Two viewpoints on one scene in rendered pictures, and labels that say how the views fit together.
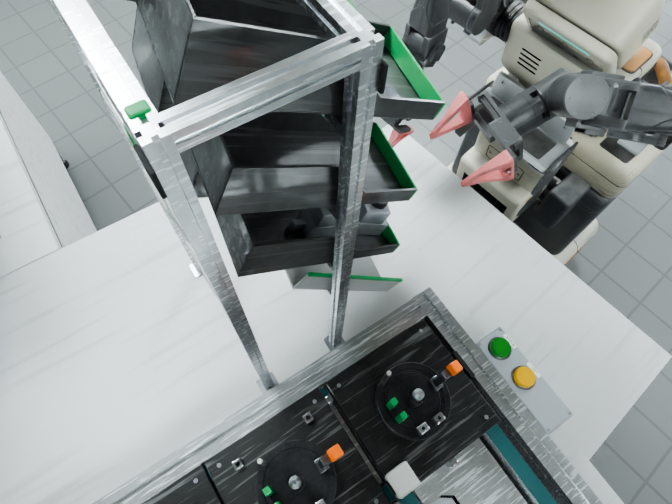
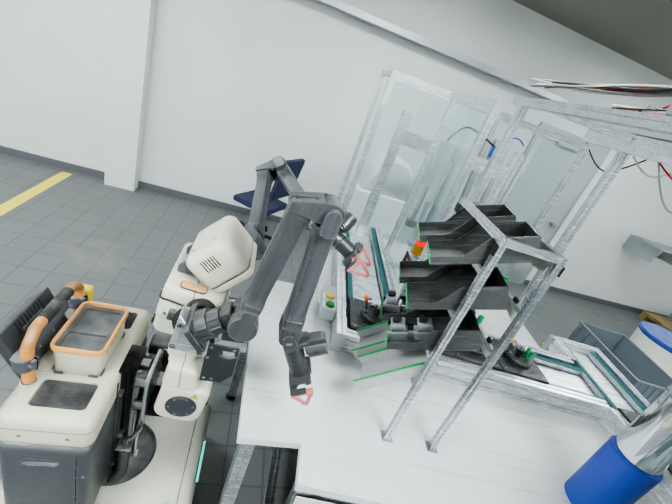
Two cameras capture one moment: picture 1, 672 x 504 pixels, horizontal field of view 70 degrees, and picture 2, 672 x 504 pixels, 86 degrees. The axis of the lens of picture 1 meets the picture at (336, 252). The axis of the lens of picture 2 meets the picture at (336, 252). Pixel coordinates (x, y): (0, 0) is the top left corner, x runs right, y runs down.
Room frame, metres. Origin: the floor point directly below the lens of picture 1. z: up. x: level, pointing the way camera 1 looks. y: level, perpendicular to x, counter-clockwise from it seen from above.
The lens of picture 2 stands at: (1.56, 0.28, 1.88)
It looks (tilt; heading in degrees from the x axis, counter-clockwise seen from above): 25 degrees down; 208
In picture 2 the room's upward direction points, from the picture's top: 21 degrees clockwise
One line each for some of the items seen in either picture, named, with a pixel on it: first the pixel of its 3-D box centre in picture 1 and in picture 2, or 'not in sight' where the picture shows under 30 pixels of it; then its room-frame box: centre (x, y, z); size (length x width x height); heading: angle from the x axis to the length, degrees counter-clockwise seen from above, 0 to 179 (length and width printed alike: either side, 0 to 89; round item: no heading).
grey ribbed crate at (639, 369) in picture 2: not in sight; (620, 366); (-1.56, 1.10, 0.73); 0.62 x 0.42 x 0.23; 37
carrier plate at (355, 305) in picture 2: (411, 401); (373, 319); (0.17, -0.16, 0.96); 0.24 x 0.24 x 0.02; 37
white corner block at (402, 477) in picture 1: (401, 480); not in sight; (0.03, -0.14, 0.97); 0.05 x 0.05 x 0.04; 37
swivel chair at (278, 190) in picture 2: not in sight; (264, 198); (-1.18, -2.25, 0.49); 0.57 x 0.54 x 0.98; 122
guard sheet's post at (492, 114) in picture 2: not in sight; (440, 219); (-0.07, -0.16, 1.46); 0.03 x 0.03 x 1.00; 37
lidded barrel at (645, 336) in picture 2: not in sight; (648, 366); (-2.99, 1.66, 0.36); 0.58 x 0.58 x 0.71
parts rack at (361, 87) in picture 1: (239, 212); (447, 326); (0.38, 0.15, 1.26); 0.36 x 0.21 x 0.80; 37
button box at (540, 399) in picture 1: (518, 380); (328, 301); (0.23, -0.39, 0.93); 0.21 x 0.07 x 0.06; 37
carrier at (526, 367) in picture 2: not in sight; (520, 351); (-0.28, 0.43, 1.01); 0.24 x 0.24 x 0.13; 37
